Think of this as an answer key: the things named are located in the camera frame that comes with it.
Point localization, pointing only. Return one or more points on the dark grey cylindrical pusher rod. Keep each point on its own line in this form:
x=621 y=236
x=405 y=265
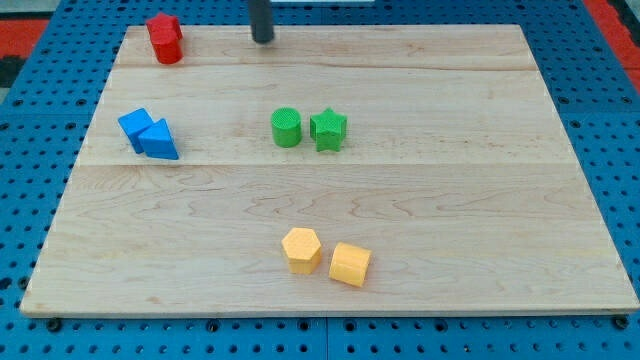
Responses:
x=261 y=21

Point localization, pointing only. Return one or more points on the green star block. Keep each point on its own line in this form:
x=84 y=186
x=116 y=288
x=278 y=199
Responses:
x=328 y=129

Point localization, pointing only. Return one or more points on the red cylinder block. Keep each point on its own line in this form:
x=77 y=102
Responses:
x=166 y=46

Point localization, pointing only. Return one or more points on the green cylinder block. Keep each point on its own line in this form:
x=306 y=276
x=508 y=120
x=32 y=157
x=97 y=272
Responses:
x=286 y=127

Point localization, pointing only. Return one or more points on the blue triangular prism block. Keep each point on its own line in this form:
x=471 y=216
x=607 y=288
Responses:
x=157 y=141

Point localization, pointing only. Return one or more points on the blue cube block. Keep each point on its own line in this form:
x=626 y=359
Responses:
x=133 y=125

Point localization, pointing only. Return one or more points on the light wooden board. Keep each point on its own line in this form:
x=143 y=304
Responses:
x=456 y=172

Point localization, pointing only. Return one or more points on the yellow hexagon block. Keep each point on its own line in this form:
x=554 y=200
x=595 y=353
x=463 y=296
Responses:
x=302 y=249

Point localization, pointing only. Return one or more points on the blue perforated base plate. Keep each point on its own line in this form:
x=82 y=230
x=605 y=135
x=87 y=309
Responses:
x=49 y=107

